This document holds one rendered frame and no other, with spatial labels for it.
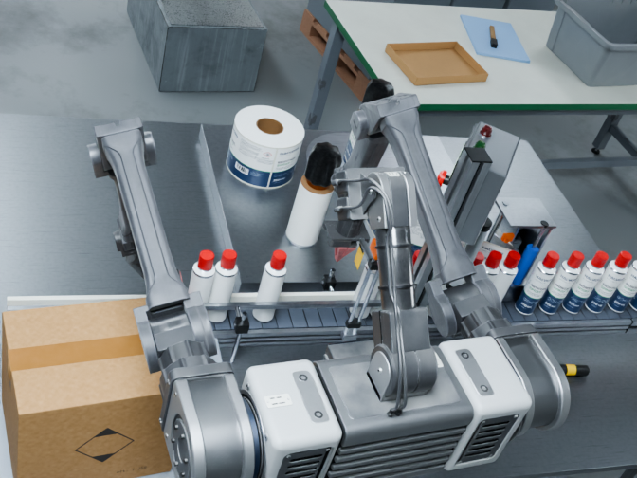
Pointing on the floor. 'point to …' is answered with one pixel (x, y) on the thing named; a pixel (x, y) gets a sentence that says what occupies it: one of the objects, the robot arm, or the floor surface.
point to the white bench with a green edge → (473, 103)
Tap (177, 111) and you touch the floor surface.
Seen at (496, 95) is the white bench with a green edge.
